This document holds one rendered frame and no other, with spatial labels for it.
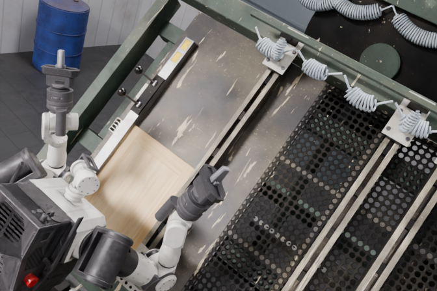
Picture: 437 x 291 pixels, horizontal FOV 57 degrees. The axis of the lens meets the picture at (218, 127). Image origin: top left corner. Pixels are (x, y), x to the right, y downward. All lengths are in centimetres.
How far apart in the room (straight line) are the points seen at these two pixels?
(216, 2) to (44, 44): 301
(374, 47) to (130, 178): 126
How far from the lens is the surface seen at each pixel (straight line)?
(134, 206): 178
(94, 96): 196
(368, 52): 204
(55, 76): 151
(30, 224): 118
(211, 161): 163
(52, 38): 457
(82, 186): 127
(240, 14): 182
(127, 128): 184
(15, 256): 123
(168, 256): 140
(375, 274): 160
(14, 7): 489
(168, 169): 174
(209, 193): 114
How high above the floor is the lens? 229
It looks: 29 degrees down
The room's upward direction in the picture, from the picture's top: 22 degrees clockwise
